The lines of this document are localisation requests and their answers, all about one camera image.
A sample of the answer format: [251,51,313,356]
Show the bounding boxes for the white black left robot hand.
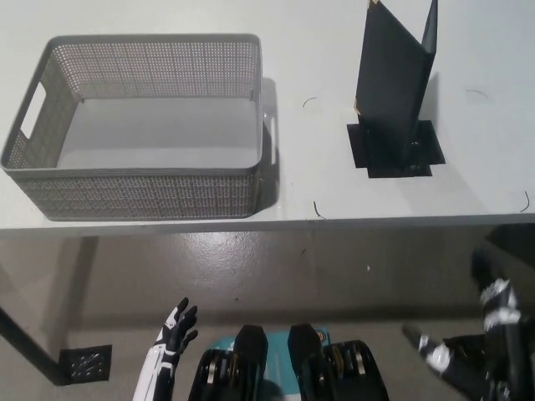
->
[152,297,200,365]

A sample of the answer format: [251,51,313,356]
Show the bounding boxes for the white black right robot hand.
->
[400,248,524,380]

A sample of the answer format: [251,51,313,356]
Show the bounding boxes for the grey perforated plastic basket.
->
[0,33,278,222]

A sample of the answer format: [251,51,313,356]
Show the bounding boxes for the black cardboard box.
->
[353,0,440,173]

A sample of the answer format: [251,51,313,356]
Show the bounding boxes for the black perforated floor plate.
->
[58,343,114,384]

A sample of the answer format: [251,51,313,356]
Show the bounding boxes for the black ribbed robot body block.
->
[186,323,269,401]
[288,323,392,401]

